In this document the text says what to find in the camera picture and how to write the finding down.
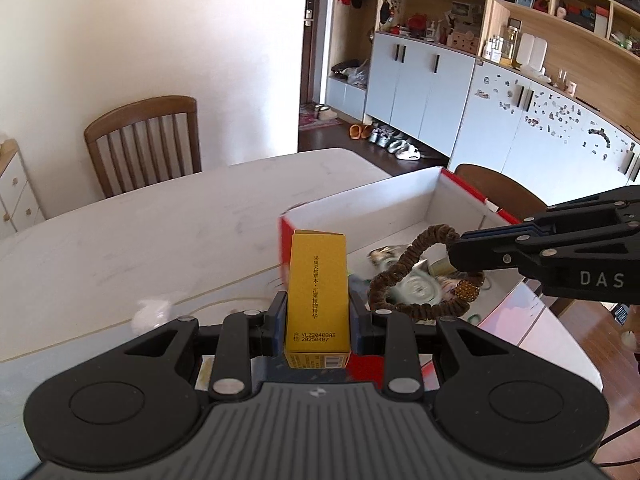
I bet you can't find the right human hand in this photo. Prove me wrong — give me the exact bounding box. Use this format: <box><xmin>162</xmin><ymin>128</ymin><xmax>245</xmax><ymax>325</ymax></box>
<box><xmin>620</xmin><ymin>330</ymin><xmax>640</xmax><ymax>353</ymax></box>

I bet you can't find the yellow small carton box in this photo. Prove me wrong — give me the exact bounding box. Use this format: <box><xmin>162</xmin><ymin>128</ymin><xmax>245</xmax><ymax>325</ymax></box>
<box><xmin>284</xmin><ymin>230</ymin><xmax>350</xmax><ymax>370</ymax></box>

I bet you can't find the white crystal plastic bag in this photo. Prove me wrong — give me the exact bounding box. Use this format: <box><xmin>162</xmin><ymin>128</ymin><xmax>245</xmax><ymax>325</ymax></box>
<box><xmin>130</xmin><ymin>298</ymin><xmax>172</xmax><ymax>336</ymax></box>

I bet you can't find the silver foil snack bag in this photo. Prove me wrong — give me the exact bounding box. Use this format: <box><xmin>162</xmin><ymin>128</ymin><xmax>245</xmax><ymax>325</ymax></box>
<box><xmin>368</xmin><ymin>245</ymin><xmax>407</xmax><ymax>271</ymax></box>

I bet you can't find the wooden dining chair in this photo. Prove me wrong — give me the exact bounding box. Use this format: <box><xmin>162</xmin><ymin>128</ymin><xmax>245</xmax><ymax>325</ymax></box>
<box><xmin>84</xmin><ymin>96</ymin><xmax>202</xmax><ymax>198</ymax></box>

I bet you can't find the white wooden sideboard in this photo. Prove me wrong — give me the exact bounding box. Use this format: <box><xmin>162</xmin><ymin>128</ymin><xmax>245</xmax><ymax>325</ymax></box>
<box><xmin>0</xmin><ymin>139</ymin><xmax>46</xmax><ymax>240</ymax></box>

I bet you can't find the red shoe box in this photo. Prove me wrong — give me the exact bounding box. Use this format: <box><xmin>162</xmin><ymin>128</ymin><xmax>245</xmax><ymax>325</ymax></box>
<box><xmin>278</xmin><ymin>164</ymin><xmax>526</xmax><ymax>391</ymax></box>

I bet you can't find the grey gear correction tape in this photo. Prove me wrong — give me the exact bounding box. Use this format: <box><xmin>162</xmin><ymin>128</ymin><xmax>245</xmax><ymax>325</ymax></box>
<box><xmin>388</xmin><ymin>271</ymin><xmax>442</xmax><ymax>304</ymax></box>

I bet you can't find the white cabinet wall unit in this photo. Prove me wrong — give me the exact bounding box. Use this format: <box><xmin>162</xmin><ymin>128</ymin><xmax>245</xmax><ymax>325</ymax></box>
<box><xmin>328</xmin><ymin>0</ymin><xmax>639</xmax><ymax>202</ymax></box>

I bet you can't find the dark brown door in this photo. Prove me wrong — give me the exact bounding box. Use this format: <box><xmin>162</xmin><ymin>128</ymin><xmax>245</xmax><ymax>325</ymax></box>
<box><xmin>299</xmin><ymin>0</ymin><xmax>319</xmax><ymax>105</ymax></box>

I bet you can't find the brown scrunchie hair tie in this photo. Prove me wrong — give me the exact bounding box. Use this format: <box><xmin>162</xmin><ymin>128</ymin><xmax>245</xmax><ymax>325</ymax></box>
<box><xmin>368</xmin><ymin>224</ymin><xmax>485</xmax><ymax>322</ymax></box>

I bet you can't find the pink bunny plush keychain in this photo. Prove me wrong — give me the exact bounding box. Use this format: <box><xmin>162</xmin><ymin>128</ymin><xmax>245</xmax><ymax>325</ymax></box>
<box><xmin>442</xmin><ymin>278</ymin><xmax>484</xmax><ymax>304</ymax></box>

